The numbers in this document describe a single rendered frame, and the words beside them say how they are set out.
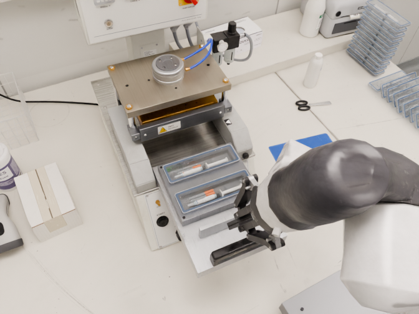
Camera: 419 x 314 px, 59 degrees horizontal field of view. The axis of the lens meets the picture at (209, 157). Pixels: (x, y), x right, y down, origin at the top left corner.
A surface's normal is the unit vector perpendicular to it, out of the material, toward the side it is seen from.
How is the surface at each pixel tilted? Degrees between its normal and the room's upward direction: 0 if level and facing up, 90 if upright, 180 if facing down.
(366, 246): 43
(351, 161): 19
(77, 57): 90
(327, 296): 4
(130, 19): 90
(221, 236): 0
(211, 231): 90
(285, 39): 0
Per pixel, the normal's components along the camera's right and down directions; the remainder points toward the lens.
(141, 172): 0.29, 0.02
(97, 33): 0.41, 0.73
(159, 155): 0.04, -0.61
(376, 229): -0.63, -0.34
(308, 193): -0.81, 0.40
